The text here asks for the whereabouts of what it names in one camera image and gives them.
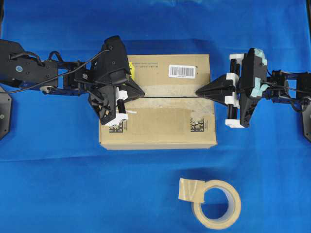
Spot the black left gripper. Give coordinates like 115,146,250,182
88,35,145,126

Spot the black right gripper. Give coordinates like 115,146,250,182
195,48,267,129

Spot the brown cardboard box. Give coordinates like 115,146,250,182
99,54,217,150

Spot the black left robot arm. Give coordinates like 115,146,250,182
0,35,145,126

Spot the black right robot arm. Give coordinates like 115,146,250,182
196,48,311,128

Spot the beige packing tape roll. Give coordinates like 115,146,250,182
178,178,242,230

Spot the blue table cloth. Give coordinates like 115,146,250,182
0,0,311,233

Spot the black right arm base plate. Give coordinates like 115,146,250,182
302,97,311,141

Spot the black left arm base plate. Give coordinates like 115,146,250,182
0,94,12,139

